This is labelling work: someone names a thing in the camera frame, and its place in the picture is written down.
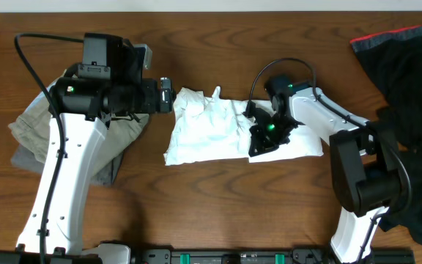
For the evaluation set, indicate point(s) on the black garment red trim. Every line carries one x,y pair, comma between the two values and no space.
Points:
393,62

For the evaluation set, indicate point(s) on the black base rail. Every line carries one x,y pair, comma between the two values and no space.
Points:
255,256

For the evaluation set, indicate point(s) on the white printed t-shirt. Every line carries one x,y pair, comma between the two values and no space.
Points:
212,128

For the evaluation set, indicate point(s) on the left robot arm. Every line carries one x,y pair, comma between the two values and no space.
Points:
109,81

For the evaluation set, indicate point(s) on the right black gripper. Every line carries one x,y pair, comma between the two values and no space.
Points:
259,141

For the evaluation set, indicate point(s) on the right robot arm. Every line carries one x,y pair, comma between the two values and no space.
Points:
368,176

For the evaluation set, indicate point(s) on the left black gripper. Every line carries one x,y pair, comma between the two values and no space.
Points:
149,104

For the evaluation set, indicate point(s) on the folded khaki trousers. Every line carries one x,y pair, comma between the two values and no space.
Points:
90,146

